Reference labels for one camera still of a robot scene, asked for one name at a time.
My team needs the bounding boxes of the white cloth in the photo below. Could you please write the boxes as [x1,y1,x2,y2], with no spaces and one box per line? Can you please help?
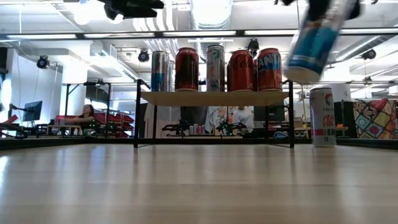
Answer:
[143,102,183,139]

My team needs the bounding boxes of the red storage rack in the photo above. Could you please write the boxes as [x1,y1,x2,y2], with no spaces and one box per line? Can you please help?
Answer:
[95,111,135,138]

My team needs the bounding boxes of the white pillar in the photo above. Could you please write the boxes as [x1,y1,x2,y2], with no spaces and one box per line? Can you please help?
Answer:
[331,83,352,102]

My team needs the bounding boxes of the black computer monitor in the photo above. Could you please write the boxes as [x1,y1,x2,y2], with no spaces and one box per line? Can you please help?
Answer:
[22,100,44,123]

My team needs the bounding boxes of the white Celsius slim can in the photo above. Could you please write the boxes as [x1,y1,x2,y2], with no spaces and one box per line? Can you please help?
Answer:
[310,86,337,148]

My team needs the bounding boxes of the red Coca-Cola can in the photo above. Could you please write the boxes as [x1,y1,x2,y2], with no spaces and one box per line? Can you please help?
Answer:
[175,47,200,92]

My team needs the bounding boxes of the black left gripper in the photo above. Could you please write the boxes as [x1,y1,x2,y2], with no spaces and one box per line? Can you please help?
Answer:
[96,0,165,21]

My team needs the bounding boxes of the thin hanging cable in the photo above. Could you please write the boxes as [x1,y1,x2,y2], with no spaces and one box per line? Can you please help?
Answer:
[295,0,302,32]

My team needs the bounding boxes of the black overhead beam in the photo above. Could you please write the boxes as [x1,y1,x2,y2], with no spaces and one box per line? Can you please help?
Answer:
[0,27,398,41]

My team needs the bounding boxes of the wooden bench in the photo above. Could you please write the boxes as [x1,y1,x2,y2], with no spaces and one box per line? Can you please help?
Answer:
[46,124,82,136]

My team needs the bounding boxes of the colourful patterned panel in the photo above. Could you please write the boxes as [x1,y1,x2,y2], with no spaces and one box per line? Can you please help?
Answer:
[353,98,398,140]

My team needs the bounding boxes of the slim Fanta can black lid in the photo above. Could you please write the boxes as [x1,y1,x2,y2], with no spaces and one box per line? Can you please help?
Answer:
[206,44,226,93]

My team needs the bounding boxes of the black frame stand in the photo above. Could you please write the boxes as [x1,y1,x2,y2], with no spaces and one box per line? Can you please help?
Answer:
[63,81,112,138]

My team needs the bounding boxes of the person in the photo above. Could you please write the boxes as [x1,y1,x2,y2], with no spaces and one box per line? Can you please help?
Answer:
[232,107,255,133]
[64,104,96,131]

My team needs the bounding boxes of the wooden shelf black metal legs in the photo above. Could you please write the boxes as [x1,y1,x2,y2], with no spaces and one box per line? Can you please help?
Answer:
[133,78,295,149]

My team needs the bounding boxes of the black aluminium extrusion frame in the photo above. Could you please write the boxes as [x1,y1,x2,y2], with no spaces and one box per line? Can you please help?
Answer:
[0,136,398,152]

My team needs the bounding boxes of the red black machine part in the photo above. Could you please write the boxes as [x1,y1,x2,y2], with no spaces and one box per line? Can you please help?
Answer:
[0,114,29,140]

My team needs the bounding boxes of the floral patterned cloth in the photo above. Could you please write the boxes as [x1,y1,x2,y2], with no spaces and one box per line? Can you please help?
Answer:
[205,105,237,135]

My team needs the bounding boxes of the red Fanta strawberry can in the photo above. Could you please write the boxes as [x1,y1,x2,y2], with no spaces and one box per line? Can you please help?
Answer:
[252,58,258,91]
[256,47,283,92]

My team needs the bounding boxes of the red blue box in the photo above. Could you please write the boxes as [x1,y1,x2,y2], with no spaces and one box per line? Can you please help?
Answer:
[55,114,82,126]

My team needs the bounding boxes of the red-orange soda can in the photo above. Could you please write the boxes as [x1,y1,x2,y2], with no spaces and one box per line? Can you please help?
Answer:
[229,49,254,92]

